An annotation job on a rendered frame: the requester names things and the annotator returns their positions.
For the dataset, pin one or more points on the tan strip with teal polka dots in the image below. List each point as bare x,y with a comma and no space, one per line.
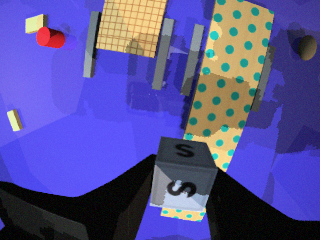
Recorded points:
233,57

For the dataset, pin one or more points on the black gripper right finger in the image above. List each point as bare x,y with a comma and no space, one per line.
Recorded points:
234,213

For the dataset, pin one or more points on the grey cube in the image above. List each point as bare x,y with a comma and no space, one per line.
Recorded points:
184,174

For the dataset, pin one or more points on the red cylinder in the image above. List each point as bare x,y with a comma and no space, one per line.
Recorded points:
46,37

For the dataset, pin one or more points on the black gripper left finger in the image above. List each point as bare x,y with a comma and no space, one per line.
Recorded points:
111,212

